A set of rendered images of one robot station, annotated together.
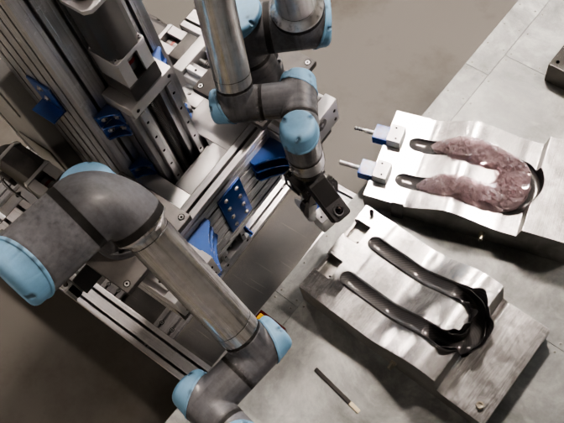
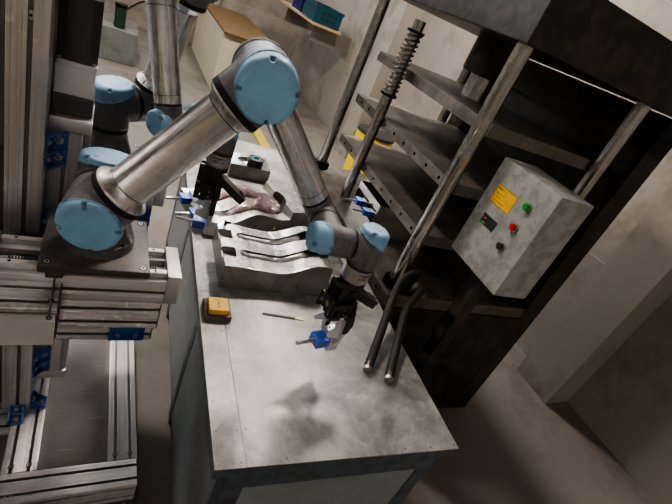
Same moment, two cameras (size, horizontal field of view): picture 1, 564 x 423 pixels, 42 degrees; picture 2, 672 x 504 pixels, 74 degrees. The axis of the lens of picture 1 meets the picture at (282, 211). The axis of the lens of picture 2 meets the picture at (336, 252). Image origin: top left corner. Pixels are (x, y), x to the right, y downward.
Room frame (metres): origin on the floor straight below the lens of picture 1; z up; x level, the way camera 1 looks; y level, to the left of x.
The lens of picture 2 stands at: (0.28, 1.17, 1.73)
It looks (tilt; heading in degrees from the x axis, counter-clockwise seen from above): 29 degrees down; 272
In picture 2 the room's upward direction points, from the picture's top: 25 degrees clockwise
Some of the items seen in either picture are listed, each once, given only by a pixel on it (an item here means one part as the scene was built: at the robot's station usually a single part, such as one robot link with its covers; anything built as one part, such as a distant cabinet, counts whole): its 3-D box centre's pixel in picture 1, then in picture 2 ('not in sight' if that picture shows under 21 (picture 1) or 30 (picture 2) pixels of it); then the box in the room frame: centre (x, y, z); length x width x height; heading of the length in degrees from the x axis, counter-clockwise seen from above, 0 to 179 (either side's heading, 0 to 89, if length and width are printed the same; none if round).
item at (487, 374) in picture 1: (420, 308); (287, 256); (0.48, -0.22, 0.87); 0.50 x 0.26 x 0.14; 33
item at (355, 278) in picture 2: not in sight; (356, 272); (0.24, 0.19, 1.17); 0.08 x 0.08 x 0.05
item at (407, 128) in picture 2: not in sight; (452, 151); (0.03, -1.23, 1.27); 1.10 x 0.74 x 0.05; 123
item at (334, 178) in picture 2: not in sight; (401, 230); (0.07, -1.20, 0.76); 1.30 x 0.84 x 0.06; 123
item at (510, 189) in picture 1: (477, 171); (252, 198); (0.75, -0.47, 0.90); 0.26 x 0.18 x 0.08; 50
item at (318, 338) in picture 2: not in sight; (316, 339); (0.26, 0.20, 0.93); 0.13 x 0.05 x 0.05; 46
